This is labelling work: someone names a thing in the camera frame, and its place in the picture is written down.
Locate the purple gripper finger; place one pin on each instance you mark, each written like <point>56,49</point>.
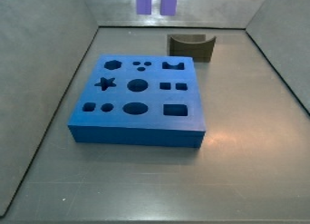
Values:
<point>143,7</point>
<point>168,7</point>

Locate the dark curved foam piece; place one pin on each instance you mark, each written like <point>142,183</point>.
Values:
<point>191,45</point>

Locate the blue foam shape-sorter block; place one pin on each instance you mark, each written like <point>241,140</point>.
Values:
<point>140,100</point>

